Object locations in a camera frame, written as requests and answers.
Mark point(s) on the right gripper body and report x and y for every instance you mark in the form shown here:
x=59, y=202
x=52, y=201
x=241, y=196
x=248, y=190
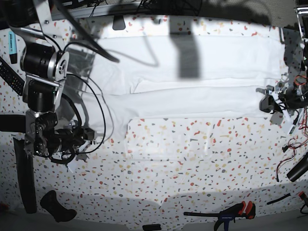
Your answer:
x=66, y=143

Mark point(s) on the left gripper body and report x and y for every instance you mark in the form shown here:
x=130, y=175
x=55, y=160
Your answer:
x=288, y=99

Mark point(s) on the white T-shirt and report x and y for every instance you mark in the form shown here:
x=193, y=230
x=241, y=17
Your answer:
x=176, y=76

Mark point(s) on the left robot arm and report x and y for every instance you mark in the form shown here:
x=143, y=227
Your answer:
x=295, y=40

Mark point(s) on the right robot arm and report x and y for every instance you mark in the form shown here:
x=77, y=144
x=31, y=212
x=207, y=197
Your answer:
x=44, y=61

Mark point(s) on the long black tube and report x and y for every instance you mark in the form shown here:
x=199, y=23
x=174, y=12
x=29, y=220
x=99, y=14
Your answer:
x=25, y=174

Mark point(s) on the black cylinder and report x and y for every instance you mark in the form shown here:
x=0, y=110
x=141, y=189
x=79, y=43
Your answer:
x=299, y=169

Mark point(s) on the black tape strip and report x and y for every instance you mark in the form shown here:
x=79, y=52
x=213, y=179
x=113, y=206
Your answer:
x=13, y=123

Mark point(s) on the short black rod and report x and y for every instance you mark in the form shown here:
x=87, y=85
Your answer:
x=278, y=199

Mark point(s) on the small red black connector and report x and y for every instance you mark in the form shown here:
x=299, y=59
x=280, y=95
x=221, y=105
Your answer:
x=300, y=194

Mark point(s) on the terrazzo patterned tablecloth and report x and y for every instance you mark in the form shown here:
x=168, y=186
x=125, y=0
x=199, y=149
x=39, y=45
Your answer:
x=166, y=166

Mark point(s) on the black TV remote control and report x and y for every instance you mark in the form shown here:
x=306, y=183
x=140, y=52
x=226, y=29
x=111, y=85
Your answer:
x=11, y=78

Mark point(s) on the black orange bar clamp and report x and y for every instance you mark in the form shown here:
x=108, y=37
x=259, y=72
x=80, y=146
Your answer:
x=240, y=210

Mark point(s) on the small black rectangular device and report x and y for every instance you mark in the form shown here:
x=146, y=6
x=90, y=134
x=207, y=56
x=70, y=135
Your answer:
x=152, y=227

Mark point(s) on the blue highlighter marker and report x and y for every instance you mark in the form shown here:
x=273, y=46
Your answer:
x=12, y=48

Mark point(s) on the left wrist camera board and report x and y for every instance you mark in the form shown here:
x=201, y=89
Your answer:
x=290, y=128

